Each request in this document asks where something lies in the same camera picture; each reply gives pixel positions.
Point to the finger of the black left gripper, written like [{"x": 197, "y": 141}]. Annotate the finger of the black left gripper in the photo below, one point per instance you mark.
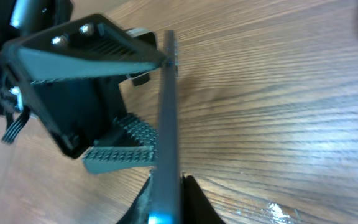
[
  {"x": 90, "y": 47},
  {"x": 130, "y": 143}
]

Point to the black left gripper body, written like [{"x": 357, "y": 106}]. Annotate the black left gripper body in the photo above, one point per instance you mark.
[{"x": 75, "y": 112}]

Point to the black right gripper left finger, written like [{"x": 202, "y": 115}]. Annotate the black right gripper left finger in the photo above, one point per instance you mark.
[{"x": 138, "y": 212}]

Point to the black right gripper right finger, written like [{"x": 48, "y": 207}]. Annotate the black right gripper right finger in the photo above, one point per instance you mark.
[{"x": 196, "y": 207}]

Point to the black Samsung Galaxy smartphone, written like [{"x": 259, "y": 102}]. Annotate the black Samsung Galaxy smartphone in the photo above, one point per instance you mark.
[{"x": 165, "y": 206}]

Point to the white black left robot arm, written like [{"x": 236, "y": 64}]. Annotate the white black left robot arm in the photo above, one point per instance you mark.
[{"x": 30, "y": 17}]

